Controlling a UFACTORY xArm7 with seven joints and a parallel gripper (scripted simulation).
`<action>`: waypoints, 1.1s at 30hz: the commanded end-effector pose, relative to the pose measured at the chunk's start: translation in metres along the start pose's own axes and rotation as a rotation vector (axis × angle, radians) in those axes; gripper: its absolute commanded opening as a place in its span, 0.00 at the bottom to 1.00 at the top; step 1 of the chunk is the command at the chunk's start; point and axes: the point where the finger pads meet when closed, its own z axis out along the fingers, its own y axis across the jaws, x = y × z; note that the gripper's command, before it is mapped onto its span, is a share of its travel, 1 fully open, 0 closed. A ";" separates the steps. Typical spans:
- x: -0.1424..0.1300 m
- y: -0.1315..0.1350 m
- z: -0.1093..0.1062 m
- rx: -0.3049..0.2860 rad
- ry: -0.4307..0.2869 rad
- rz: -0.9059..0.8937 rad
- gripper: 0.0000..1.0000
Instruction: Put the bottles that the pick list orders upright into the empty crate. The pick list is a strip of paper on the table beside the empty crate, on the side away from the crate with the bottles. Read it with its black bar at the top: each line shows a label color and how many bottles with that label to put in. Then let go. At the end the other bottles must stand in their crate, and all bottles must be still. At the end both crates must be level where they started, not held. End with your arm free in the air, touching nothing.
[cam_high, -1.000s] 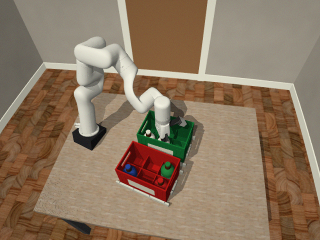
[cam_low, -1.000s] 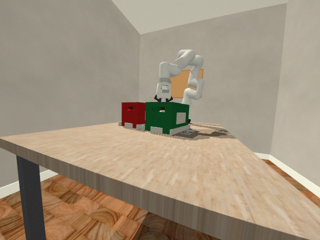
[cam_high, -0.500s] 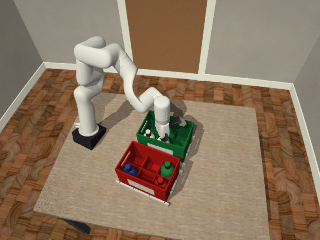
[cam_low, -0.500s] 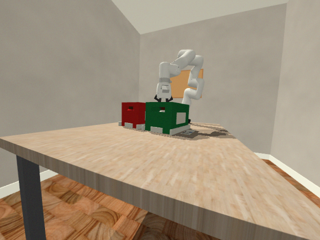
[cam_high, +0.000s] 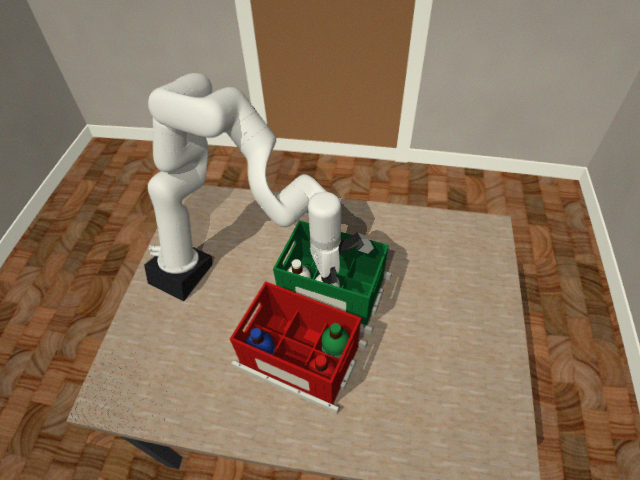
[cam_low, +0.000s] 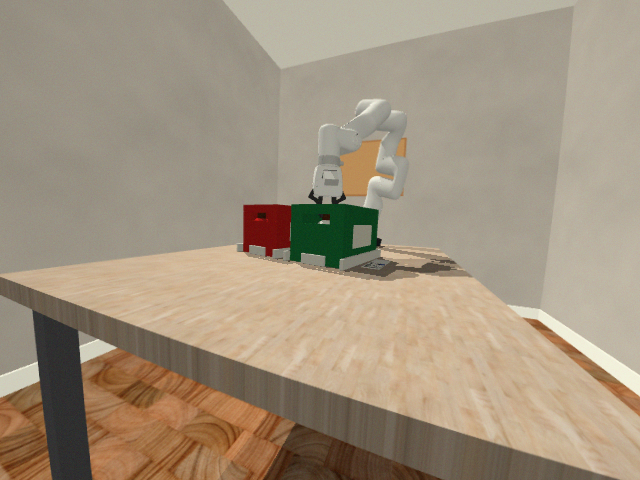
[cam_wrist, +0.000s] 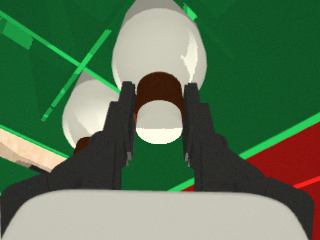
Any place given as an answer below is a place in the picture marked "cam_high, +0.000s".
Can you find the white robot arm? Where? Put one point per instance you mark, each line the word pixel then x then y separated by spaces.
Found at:
pixel 226 110

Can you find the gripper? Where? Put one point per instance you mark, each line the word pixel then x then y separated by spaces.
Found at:
pixel 327 262

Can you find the red plastic bottle crate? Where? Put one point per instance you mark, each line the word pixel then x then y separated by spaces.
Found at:
pixel 306 319

